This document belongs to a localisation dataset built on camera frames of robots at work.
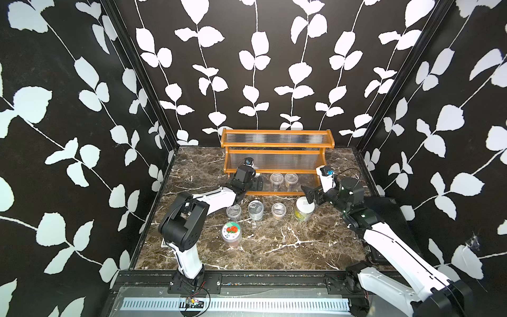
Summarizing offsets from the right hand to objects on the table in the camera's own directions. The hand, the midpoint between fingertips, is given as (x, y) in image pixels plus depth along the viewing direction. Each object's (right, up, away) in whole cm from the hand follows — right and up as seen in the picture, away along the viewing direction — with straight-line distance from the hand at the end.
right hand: (310, 177), depth 78 cm
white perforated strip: (-51, -46, -8) cm, 69 cm away
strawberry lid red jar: (-32, -23, 0) cm, 39 cm away
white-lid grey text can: (-22, 0, +16) cm, 27 cm away
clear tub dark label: (-5, -3, +19) cm, 19 cm away
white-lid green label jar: (-1, -15, +6) cm, 16 cm away
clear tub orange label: (-12, -16, +11) cm, 22 cm away
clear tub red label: (-12, -2, +19) cm, 23 cm away
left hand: (-23, +1, +18) cm, 29 cm away
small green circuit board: (-45, -45, -8) cm, 64 cm away
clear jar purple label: (-32, -16, +9) cm, 37 cm away
